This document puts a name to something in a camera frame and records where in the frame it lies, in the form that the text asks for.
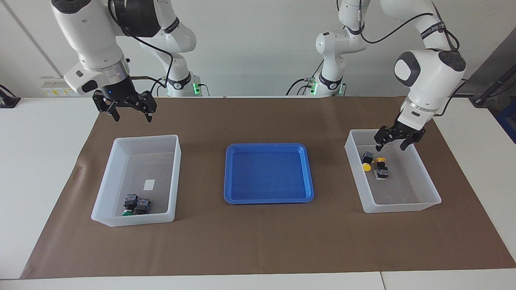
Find black stand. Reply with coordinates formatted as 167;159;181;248
470;66;516;107

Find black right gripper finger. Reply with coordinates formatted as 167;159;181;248
93;91;121;122
138;91;158;122

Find black base cables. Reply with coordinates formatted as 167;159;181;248
285;60;325;96

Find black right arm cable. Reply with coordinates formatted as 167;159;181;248
107;0;175;95

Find blue crate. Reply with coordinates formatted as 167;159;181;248
495;103;516;143

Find white wall socket strip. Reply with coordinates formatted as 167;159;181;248
40;77;86;97

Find translucent white plastic box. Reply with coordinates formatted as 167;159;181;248
344;128;442;214
91;135;182;227

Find brown table mat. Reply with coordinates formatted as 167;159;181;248
20;97;516;280

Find black desk device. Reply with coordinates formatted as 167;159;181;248
0;84;21;108

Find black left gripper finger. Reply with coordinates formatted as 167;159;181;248
374;126;397;152
400;130;426;151

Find blue plastic tray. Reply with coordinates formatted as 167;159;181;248
224;143;315;205

